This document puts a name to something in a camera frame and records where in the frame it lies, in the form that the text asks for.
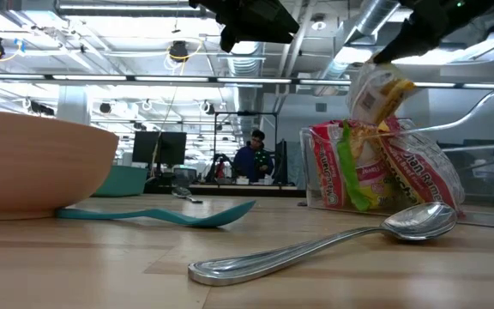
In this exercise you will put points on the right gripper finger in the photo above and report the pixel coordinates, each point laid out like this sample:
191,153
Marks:
412,47
395,43

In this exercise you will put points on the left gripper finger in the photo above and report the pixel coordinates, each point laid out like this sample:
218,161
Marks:
272,35
272,15

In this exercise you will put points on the yellow noodle packet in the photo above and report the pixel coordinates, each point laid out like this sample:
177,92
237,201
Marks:
375,94

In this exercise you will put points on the roast beef ramen packet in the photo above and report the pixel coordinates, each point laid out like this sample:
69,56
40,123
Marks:
423,171

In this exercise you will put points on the small red ramen packet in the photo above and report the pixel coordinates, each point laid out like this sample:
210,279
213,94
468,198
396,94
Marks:
352,180

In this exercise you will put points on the dark metal spoon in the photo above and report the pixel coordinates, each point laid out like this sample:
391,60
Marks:
182,192
302,204

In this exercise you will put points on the shiny silver spoon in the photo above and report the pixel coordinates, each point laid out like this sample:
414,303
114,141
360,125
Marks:
418,221

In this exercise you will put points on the small teal plastic bin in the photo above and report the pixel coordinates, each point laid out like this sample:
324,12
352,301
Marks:
122,182

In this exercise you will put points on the black background robot arm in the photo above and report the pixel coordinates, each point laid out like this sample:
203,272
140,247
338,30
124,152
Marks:
219,165

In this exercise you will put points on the black background equipment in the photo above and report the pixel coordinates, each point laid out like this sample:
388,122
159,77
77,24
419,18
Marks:
281,161

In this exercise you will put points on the person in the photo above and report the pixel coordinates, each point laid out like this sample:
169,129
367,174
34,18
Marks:
249,161

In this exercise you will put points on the black desk monitor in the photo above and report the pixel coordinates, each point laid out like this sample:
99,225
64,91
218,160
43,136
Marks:
146,148
173,148

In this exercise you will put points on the long ceiling light strip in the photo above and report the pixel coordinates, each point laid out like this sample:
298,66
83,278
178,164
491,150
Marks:
101,78

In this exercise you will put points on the clear plastic container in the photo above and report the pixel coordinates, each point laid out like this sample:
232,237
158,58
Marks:
487,184

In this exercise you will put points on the slim silver duct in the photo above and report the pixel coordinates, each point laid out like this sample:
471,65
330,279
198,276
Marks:
371,17

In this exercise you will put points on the large ribbed silver duct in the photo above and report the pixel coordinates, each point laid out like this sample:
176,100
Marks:
245,64

